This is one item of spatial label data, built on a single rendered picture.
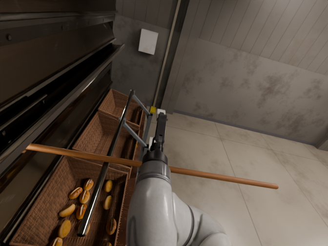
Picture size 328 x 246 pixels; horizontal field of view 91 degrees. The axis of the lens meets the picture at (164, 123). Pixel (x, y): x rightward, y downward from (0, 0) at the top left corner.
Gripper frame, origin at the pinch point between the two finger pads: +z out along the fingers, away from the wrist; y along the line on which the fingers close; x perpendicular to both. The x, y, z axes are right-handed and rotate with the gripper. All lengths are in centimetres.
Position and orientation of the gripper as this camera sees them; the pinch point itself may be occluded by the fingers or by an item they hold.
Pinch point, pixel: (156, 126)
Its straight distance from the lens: 62.1
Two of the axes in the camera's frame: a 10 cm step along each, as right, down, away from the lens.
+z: 0.0, -5.7, 8.2
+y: -2.4, 7.9, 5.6
